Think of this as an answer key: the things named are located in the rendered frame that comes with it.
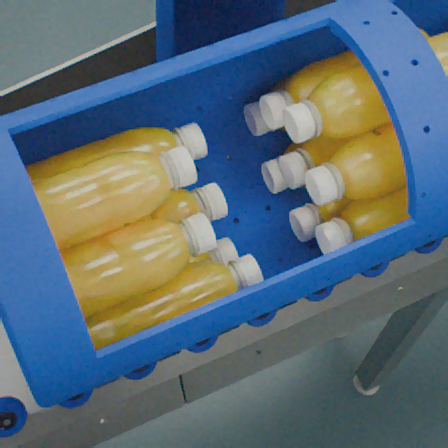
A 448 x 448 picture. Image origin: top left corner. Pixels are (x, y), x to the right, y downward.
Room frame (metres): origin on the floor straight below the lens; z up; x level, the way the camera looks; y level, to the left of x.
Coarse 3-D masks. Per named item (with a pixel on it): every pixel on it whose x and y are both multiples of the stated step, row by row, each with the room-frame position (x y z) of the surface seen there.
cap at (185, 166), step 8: (168, 152) 0.44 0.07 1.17; (176, 152) 0.44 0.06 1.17; (184, 152) 0.44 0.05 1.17; (176, 160) 0.43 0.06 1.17; (184, 160) 0.43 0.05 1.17; (192, 160) 0.43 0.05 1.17; (176, 168) 0.42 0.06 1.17; (184, 168) 0.42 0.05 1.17; (192, 168) 0.43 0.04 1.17; (184, 176) 0.42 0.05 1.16; (192, 176) 0.42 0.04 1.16; (184, 184) 0.42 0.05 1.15
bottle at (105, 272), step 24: (96, 240) 0.35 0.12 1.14; (120, 240) 0.35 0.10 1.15; (144, 240) 0.35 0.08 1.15; (168, 240) 0.36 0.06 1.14; (192, 240) 0.37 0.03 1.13; (72, 264) 0.32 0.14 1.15; (96, 264) 0.32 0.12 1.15; (120, 264) 0.33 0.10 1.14; (144, 264) 0.33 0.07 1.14; (168, 264) 0.34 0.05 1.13; (72, 288) 0.30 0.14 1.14; (96, 288) 0.30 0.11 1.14; (120, 288) 0.31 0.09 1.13; (144, 288) 0.32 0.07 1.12; (96, 312) 0.29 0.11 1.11
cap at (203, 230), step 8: (192, 216) 0.40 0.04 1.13; (200, 216) 0.40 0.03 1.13; (192, 224) 0.39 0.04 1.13; (200, 224) 0.39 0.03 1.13; (208, 224) 0.39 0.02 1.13; (200, 232) 0.38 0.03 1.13; (208, 232) 0.38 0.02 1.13; (200, 240) 0.37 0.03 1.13; (208, 240) 0.37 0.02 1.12; (200, 248) 0.37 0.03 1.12; (208, 248) 0.37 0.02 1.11
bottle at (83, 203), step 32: (96, 160) 0.41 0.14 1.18; (128, 160) 0.42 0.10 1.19; (160, 160) 0.43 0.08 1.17; (64, 192) 0.37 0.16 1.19; (96, 192) 0.38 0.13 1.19; (128, 192) 0.38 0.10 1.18; (160, 192) 0.40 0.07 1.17; (64, 224) 0.34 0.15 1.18; (96, 224) 0.35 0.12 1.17; (128, 224) 0.37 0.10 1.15
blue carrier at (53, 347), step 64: (384, 0) 0.63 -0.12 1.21; (192, 64) 0.52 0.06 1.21; (256, 64) 0.63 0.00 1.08; (384, 64) 0.54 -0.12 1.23; (0, 128) 0.42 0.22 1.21; (64, 128) 0.50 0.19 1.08; (128, 128) 0.53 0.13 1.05; (0, 192) 0.34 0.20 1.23; (256, 192) 0.52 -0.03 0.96; (0, 256) 0.29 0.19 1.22; (256, 256) 0.44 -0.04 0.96; (320, 256) 0.37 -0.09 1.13; (384, 256) 0.40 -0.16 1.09; (64, 320) 0.25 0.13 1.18; (192, 320) 0.29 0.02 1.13; (64, 384) 0.21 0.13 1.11
